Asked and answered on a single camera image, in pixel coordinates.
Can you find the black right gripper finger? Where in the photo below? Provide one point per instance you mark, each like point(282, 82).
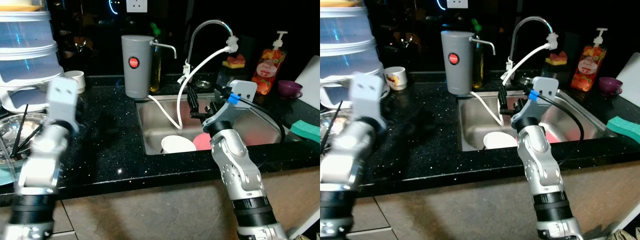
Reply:
point(501, 95)
point(506, 114)
point(193, 100)
point(198, 118)

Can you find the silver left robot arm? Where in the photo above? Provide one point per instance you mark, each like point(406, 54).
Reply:
point(340, 165)
point(37, 160)

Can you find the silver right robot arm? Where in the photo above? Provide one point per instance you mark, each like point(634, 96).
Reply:
point(545, 175)
point(240, 175)

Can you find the round metal drain cap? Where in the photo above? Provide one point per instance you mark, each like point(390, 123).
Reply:
point(526, 81)
point(204, 84)

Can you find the stainless steel sink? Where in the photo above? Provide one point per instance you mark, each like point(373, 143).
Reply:
point(480, 112)
point(160, 117)

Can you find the white bowl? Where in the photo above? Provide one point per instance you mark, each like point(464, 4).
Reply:
point(177, 145)
point(500, 141)

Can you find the green capped oil bottle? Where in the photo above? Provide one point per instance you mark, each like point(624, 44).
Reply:
point(478, 67)
point(156, 70)

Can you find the clear sponge holder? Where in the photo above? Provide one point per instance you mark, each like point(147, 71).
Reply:
point(552, 72)
point(231, 77)

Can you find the grey canister with red button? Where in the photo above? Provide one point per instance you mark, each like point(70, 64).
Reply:
point(456, 70)
point(137, 75)

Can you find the small chrome tap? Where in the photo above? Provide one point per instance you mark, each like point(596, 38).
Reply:
point(167, 46)
point(487, 43)

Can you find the watermelon shaped sponge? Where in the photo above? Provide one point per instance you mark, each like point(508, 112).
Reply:
point(556, 58)
point(234, 61)

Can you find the orange dish soap pump bottle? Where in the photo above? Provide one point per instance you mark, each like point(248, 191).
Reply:
point(589, 65)
point(267, 67)

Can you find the chrome gooseneck faucet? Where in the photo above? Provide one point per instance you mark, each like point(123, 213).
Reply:
point(200, 27)
point(522, 24)

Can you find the purple cup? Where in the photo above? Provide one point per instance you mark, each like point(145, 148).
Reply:
point(289, 89)
point(610, 86)

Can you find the green sponge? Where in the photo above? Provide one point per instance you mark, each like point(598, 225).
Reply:
point(306, 131)
point(624, 127)

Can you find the white cutting board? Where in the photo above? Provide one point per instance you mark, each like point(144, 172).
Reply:
point(631, 80)
point(310, 82)

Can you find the white printed mug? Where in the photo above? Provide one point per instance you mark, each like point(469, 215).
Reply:
point(76, 80)
point(396, 79)

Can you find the metal bowl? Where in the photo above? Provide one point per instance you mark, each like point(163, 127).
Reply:
point(330, 125)
point(12, 127)

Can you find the black chopstick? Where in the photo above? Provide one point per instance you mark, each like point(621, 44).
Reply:
point(21, 127)
point(332, 125)

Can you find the translucent stacked food cover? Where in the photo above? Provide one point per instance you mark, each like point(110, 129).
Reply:
point(345, 45)
point(25, 50)

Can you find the teal plate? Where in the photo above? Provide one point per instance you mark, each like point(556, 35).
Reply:
point(9, 174)

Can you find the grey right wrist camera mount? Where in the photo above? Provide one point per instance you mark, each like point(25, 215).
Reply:
point(542, 95)
point(240, 97)

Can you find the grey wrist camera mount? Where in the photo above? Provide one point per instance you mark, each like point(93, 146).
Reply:
point(62, 100)
point(542, 95)
point(367, 97)
point(240, 97)

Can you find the white wall socket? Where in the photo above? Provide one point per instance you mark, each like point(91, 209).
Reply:
point(136, 5)
point(457, 4)

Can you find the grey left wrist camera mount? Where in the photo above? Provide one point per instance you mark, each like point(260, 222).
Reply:
point(62, 100)
point(367, 97)

